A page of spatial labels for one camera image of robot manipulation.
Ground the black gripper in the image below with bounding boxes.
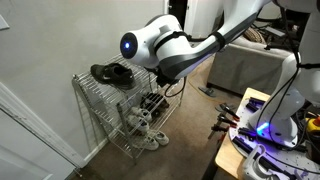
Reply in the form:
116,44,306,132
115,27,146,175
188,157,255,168
155,67,183,88

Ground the dark brown shoe pair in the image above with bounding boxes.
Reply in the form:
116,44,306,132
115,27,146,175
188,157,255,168
145,99,166,118
140,92,165,109

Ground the white sneaker blue insole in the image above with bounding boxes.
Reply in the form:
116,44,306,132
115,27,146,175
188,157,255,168
130,106,153,123
126,114,150,133

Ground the grey plastic floor piece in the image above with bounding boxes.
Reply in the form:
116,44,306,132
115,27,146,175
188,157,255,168
198,85,217,98

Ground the black Nike sneaker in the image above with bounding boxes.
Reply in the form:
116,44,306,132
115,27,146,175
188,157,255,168
89,62,137,92

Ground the grey white worn sneaker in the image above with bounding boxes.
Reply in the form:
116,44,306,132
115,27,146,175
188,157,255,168
132,133,160,152
148,129,170,147

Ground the white door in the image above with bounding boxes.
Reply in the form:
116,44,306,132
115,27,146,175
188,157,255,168
184,0,231,39

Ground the black red bar clamp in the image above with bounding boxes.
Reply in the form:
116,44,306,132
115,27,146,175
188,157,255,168
218,102,241,122
208,123,231,140
216,113,238,128

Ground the grey fabric sofa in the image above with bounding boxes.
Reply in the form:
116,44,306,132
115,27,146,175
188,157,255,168
207,35,296,98

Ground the black base clamp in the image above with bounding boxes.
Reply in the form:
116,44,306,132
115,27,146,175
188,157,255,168
245,96,266,113
238,127,259,138

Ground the light wooden table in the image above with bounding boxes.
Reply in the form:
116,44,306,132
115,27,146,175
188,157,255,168
214,87,320,180

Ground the woven brown cushion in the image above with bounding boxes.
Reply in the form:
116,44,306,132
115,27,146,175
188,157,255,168
244,27,266,44

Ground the white VR controller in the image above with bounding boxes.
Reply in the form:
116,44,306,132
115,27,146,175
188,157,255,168
242,144,272,180

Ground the yellow red emergency stop button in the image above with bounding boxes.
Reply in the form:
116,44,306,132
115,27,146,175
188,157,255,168
305,115,320,134

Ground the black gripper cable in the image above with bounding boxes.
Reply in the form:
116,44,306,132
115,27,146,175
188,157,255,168
164,75,188,99

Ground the yellow extension cable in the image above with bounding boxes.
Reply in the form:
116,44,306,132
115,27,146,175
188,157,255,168
188,71,221,104

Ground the chrome wire shoe rack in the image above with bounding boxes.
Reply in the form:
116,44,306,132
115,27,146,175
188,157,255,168
71,53,187,165

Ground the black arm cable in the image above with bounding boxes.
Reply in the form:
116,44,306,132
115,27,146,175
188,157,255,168
256,6,303,141

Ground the white door frame trim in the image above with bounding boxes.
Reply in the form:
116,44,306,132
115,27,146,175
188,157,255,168
0,81,89,180

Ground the white light switch plate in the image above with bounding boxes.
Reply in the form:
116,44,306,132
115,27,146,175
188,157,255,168
0,14,10,32

